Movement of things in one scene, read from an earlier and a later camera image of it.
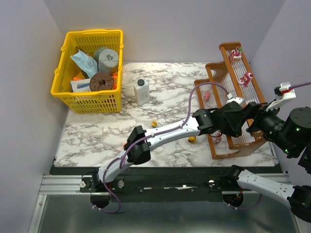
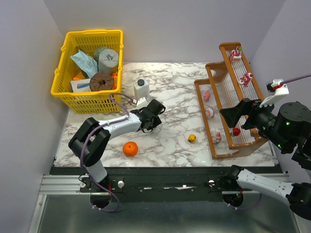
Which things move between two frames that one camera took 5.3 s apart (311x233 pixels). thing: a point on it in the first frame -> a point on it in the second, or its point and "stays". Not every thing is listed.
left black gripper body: [230, 119] -> [147, 121]
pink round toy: [207, 95] stays
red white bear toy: [235, 55] stays
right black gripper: [256, 117] stays
